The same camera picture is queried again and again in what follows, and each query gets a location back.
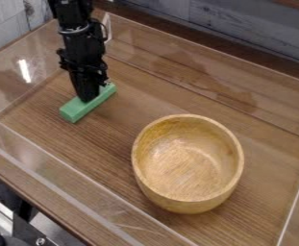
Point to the black metal bracket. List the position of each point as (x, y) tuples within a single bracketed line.
[(27, 232)]

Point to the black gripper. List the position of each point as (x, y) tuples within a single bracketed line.
[(81, 56)]

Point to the clear acrylic tray enclosure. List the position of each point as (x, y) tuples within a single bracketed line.
[(71, 169)]

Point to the green rectangular block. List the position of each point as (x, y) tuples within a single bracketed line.
[(75, 109)]

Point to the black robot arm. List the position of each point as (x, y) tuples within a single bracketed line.
[(71, 10)]

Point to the brown wooden bowl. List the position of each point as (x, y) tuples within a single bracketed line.
[(188, 162)]

